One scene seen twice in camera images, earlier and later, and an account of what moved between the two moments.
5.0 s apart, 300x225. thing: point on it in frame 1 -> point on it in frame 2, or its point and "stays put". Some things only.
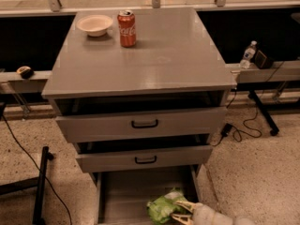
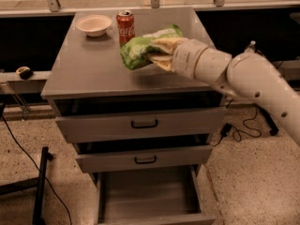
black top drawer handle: (144, 127) stays put
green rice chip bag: (161, 208) -> (134, 52)
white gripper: (202, 215) -> (187, 58)
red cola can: (127, 27) stays put
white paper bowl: (95, 24) stays put
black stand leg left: (38, 181) stays put
